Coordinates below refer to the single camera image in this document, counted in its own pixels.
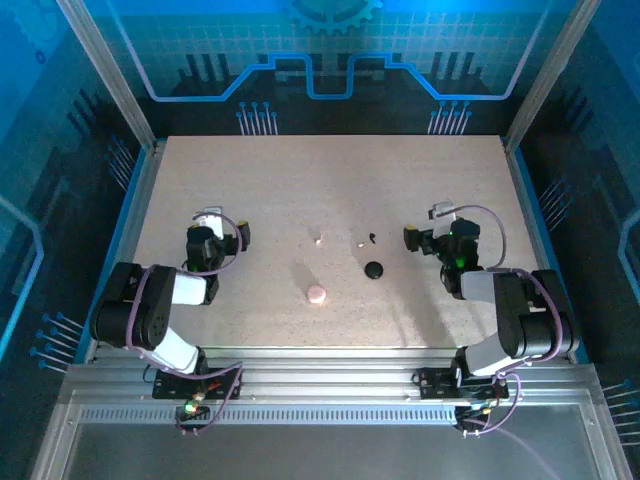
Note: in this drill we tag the aluminium side rail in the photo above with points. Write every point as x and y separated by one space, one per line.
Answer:
133 235
524 195

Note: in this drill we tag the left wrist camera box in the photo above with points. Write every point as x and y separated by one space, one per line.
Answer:
212 222

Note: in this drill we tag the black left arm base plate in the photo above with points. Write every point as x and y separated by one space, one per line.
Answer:
170 387

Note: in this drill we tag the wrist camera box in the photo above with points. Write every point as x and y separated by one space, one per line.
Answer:
444 220
212 222

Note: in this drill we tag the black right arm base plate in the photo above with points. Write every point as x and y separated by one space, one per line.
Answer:
435 385

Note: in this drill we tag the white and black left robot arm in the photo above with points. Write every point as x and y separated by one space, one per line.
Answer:
155 310

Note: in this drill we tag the black earbud charging case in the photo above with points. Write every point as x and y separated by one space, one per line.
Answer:
374 270

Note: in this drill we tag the aluminium mounting rail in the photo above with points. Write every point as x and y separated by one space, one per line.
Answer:
325 370

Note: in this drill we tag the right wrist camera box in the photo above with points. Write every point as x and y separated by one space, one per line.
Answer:
444 220

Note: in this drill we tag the aluminium frame post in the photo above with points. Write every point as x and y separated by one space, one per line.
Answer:
545 85
115 90

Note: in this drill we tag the pink earbud charging case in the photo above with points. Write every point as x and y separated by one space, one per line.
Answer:
316 295

